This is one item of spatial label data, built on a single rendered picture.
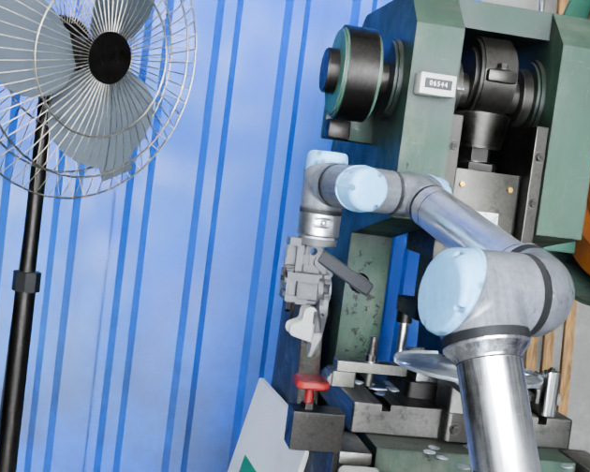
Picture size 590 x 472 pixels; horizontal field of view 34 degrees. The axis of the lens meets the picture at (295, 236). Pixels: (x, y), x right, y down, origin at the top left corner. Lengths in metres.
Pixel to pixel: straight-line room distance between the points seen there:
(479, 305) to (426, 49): 0.74
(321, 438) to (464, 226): 0.48
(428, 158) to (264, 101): 1.27
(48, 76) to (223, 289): 1.36
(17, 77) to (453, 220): 0.83
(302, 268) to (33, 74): 0.61
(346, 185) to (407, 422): 0.54
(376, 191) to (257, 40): 1.55
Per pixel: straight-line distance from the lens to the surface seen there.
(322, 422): 1.75
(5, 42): 1.87
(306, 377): 1.75
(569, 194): 1.98
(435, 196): 1.61
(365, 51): 1.89
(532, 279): 1.32
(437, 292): 1.29
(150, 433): 3.16
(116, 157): 2.06
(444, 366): 1.91
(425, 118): 1.87
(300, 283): 1.70
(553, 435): 2.02
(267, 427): 2.35
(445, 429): 1.91
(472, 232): 1.51
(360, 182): 1.58
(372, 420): 1.89
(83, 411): 3.14
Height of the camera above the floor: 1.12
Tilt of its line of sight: 4 degrees down
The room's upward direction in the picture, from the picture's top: 7 degrees clockwise
